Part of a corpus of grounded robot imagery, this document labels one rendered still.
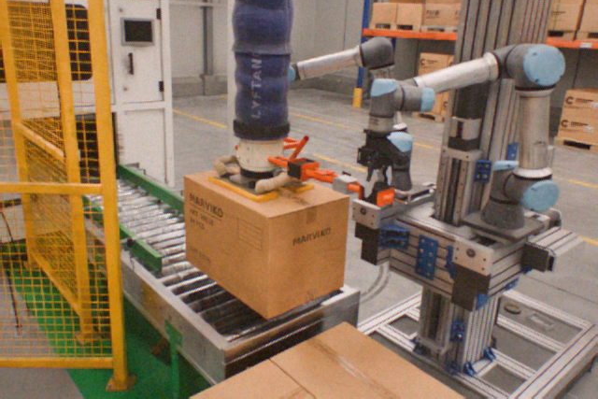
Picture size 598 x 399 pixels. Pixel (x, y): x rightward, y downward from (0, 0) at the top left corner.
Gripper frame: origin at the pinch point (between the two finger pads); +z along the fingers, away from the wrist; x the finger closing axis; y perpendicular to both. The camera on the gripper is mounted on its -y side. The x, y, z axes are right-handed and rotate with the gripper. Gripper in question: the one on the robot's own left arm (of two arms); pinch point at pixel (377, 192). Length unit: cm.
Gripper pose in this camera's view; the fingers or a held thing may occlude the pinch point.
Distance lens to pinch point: 163.8
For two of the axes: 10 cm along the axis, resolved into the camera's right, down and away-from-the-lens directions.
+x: -7.4, 1.6, -6.5
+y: -6.7, -2.5, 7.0
